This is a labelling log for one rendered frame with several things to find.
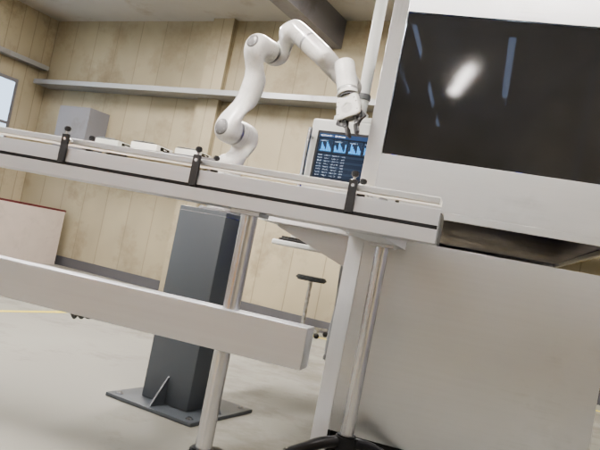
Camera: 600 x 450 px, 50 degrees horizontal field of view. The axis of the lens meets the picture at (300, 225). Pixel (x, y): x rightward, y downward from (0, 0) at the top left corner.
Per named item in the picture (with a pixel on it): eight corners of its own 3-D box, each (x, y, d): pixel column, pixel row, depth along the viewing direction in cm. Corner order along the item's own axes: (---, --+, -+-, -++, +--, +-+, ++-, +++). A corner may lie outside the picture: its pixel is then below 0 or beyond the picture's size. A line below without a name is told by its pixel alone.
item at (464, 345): (529, 414, 427) (553, 283, 431) (576, 523, 228) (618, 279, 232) (381, 378, 454) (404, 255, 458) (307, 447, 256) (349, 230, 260)
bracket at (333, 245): (349, 268, 272) (354, 237, 272) (347, 267, 269) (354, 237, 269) (273, 253, 281) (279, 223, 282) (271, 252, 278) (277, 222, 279)
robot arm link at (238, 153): (209, 167, 286) (220, 115, 287) (235, 176, 301) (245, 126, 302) (229, 170, 279) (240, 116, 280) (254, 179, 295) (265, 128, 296)
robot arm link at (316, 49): (311, 62, 285) (353, 103, 270) (296, 44, 271) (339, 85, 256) (326, 48, 284) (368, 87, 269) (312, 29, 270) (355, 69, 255)
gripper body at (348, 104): (332, 95, 258) (335, 120, 254) (355, 87, 254) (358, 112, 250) (340, 103, 264) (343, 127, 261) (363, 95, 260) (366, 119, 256)
